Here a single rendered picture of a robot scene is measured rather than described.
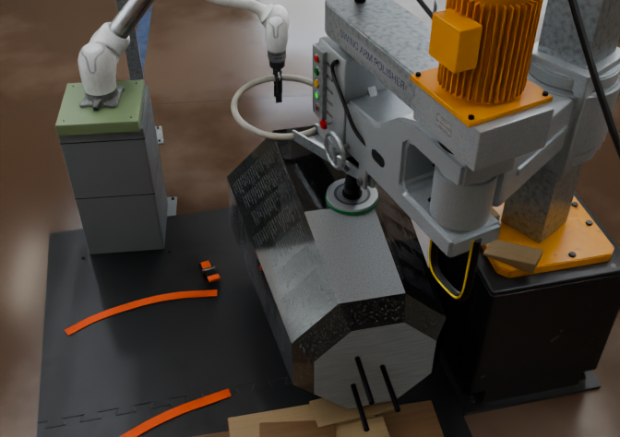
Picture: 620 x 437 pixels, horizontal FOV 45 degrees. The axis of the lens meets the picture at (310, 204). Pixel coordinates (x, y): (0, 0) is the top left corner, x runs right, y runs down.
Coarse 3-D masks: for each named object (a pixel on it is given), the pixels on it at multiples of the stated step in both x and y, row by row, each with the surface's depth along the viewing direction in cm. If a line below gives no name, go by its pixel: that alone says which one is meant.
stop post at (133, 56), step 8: (120, 0) 423; (120, 8) 426; (136, 32) 440; (136, 40) 440; (128, 48) 442; (136, 48) 443; (128, 56) 446; (136, 56) 447; (128, 64) 449; (136, 64) 450; (136, 72) 453; (144, 80) 466; (160, 128) 494; (160, 136) 487; (160, 144) 482
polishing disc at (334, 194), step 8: (336, 184) 313; (328, 192) 309; (336, 192) 309; (368, 192) 309; (376, 192) 309; (328, 200) 306; (336, 200) 305; (344, 200) 305; (352, 200) 305; (360, 200) 305; (368, 200) 305; (376, 200) 306; (344, 208) 301; (352, 208) 301; (360, 208) 301; (368, 208) 303
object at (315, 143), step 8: (296, 136) 329; (304, 136) 322; (312, 136) 333; (320, 136) 332; (304, 144) 323; (312, 144) 315; (320, 144) 323; (328, 144) 322; (320, 152) 310; (344, 168) 291; (352, 168) 286; (352, 176) 288; (368, 176) 276; (360, 184) 276; (368, 184) 278
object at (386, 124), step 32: (384, 96) 266; (352, 128) 262; (384, 128) 245; (416, 128) 227; (384, 160) 252; (416, 160) 243; (448, 160) 216; (512, 160) 219; (416, 192) 247; (448, 256) 235
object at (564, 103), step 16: (560, 96) 249; (592, 96) 248; (608, 96) 250; (560, 112) 244; (592, 112) 252; (560, 128) 250; (592, 128) 257; (560, 144) 257; (576, 144) 259; (592, 144) 262; (528, 160) 238; (544, 160) 252; (512, 176) 234; (528, 176) 246; (496, 192) 234; (512, 192) 241
